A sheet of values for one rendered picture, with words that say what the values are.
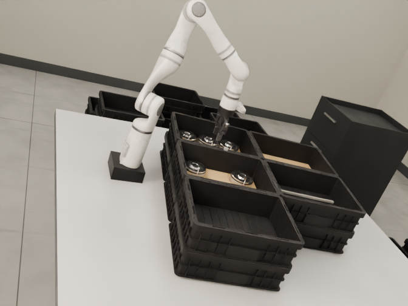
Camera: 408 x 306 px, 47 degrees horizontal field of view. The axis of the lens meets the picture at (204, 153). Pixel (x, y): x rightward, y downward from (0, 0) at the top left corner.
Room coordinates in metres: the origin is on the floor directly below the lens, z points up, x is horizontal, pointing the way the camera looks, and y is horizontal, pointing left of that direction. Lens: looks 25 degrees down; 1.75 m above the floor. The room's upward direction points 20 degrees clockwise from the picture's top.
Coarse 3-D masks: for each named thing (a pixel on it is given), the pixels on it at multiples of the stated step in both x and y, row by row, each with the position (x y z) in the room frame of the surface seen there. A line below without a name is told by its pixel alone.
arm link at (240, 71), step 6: (234, 54) 1.96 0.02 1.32; (222, 60) 1.97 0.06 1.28; (228, 60) 1.95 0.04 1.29; (234, 60) 1.95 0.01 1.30; (240, 60) 1.96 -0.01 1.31; (228, 66) 1.96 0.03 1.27; (234, 66) 1.95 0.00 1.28; (240, 66) 1.95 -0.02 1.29; (246, 66) 1.98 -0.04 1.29; (234, 72) 1.95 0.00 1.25; (240, 72) 1.94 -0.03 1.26; (246, 72) 1.95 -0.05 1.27; (240, 78) 1.95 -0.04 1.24; (246, 78) 1.96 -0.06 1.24
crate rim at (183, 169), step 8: (176, 144) 1.81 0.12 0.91; (192, 144) 1.84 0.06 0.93; (200, 144) 1.86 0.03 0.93; (232, 152) 1.89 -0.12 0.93; (184, 160) 1.66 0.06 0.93; (184, 168) 1.59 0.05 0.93; (264, 168) 1.86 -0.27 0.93; (184, 176) 1.55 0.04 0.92; (192, 176) 1.56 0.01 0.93; (232, 184) 1.61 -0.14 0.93; (272, 184) 1.74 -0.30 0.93; (272, 192) 1.66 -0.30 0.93
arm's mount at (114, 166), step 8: (112, 152) 1.83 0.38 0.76; (120, 152) 1.86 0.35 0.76; (112, 160) 1.76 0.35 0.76; (112, 168) 1.73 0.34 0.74; (120, 168) 1.73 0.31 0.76; (128, 168) 1.75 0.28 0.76; (136, 168) 1.78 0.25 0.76; (112, 176) 1.72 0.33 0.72; (120, 176) 1.73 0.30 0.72; (128, 176) 1.74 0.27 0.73; (136, 176) 1.76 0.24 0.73
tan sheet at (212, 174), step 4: (208, 172) 1.83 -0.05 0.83; (212, 172) 1.85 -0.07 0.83; (216, 172) 1.86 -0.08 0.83; (220, 172) 1.87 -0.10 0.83; (224, 172) 1.89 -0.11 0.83; (204, 176) 1.79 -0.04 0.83; (208, 176) 1.80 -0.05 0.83; (212, 176) 1.81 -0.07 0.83; (216, 176) 1.82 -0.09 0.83; (220, 176) 1.84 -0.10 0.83; (224, 176) 1.85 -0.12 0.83; (228, 176) 1.87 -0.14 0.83; (220, 180) 1.80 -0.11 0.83; (224, 180) 1.81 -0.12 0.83; (228, 180) 1.83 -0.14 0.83
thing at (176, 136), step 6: (174, 114) 2.09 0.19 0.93; (180, 114) 2.12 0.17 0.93; (174, 120) 2.01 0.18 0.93; (204, 120) 2.15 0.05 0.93; (174, 126) 1.95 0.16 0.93; (174, 132) 1.91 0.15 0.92; (246, 132) 2.19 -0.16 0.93; (180, 138) 1.84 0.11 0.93; (252, 138) 2.14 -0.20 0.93; (204, 144) 1.87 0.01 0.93; (252, 144) 2.07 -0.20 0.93; (228, 150) 1.91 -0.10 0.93; (252, 156) 1.93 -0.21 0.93; (258, 156) 1.96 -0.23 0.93
